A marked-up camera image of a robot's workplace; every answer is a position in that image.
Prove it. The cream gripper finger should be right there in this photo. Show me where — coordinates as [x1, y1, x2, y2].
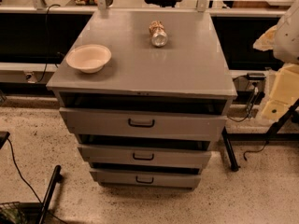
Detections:
[253, 25, 277, 51]
[262, 63, 299, 121]

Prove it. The grey top drawer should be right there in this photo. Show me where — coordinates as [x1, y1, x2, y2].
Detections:
[60, 107, 227, 141]

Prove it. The grey drawer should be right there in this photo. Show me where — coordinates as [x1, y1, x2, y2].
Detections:
[90, 169, 201, 189]
[78, 145, 211, 168]
[60, 107, 227, 141]

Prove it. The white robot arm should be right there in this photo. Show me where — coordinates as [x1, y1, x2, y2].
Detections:
[253, 0, 299, 120]

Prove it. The grey drawer cabinet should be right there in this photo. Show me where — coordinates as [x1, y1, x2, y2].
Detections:
[47, 9, 236, 177]

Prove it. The grey bottom drawer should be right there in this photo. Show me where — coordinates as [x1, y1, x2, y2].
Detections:
[90, 169, 201, 189]

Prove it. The grey middle drawer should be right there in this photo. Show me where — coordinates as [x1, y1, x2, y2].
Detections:
[78, 145, 211, 168]

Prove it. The black power adapter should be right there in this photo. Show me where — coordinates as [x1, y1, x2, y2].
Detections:
[246, 73, 265, 80]

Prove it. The black stand leg right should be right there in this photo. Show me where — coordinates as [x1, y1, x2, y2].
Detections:
[221, 100, 299, 172]

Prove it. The black stand leg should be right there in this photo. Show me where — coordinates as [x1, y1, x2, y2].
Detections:
[36, 165, 63, 224]
[221, 100, 299, 172]

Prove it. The crushed metal can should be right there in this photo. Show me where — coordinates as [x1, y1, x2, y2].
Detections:
[149, 21, 168, 48]

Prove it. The white paper bowl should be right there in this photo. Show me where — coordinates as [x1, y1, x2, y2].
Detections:
[65, 44, 111, 74]

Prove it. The black stand leg left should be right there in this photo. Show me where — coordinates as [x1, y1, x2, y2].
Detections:
[36, 165, 63, 224]

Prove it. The black cable right floor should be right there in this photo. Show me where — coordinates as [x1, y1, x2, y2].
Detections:
[242, 140, 269, 162]

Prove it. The black cable floor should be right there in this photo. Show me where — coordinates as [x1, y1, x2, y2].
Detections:
[7, 137, 68, 224]
[242, 140, 269, 162]

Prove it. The black cable on wall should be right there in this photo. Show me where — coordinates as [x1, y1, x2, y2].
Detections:
[36, 3, 65, 83]

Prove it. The black cable left floor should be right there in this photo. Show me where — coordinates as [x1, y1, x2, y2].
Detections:
[7, 137, 68, 224]

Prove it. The black wire basket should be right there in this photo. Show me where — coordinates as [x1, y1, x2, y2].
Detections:
[0, 202, 28, 224]

